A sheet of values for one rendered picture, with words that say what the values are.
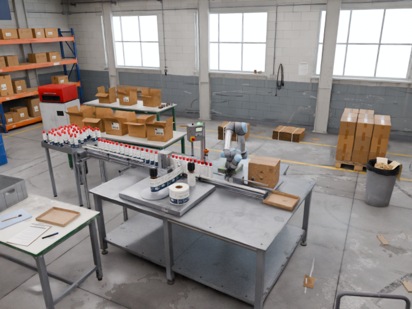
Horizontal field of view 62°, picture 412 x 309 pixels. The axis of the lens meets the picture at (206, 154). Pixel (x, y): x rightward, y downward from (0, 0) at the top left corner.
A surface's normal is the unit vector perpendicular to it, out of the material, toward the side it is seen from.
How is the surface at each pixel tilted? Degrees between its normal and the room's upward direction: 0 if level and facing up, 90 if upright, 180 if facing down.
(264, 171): 90
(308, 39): 90
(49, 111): 90
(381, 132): 90
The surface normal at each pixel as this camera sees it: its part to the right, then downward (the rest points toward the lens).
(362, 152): -0.42, 0.27
